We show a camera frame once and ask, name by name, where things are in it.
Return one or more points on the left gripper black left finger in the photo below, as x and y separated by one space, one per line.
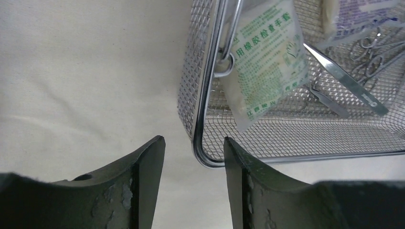
120 195

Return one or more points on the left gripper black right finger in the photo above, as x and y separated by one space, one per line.
261 197

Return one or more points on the steel surgical scissors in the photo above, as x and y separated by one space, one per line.
376 52

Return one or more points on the wire mesh instrument tray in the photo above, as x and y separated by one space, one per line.
299 127

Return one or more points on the steel scalpel handle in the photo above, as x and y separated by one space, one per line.
347 81

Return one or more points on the clear pouch green item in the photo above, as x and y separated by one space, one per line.
269 60

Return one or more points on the beige surgical wrap cloth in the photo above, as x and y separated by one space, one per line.
85 82

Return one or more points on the pink suture packet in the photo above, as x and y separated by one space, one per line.
345 21

